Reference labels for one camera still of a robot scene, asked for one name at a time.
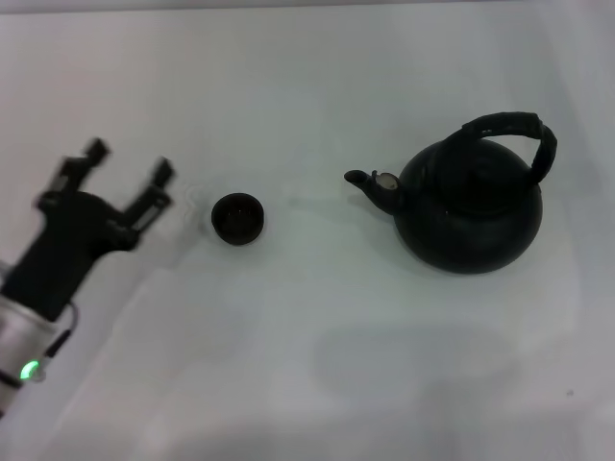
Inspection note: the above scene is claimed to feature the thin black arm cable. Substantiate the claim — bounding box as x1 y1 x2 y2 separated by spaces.
45 301 79 359

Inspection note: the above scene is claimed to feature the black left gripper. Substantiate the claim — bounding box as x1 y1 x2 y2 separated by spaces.
0 137 178 322

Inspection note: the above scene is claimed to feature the dark round teacup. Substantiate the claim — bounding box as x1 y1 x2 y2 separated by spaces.
210 192 266 247

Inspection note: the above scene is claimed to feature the black round teapot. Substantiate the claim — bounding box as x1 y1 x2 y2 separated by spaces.
343 110 559 276

